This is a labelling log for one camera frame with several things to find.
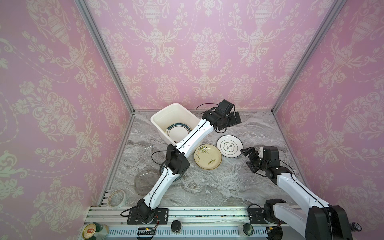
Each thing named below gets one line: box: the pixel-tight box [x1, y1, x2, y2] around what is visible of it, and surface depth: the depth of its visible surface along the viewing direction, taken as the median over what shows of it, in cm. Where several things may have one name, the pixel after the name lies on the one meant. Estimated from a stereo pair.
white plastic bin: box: [150, 103, 202, 146], surface depth 102 cm
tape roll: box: [107, 189, 126, 208], surface depth 81 cm
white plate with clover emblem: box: [216, 134, 244, 158], surface depth 102 cm
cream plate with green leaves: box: [193, 144, 222, 170], surface depth 97 cm
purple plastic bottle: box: [349, 222, 363, 232], surface depth 55 cm
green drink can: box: [82, 222, 110, 240], surface depth 64 cm
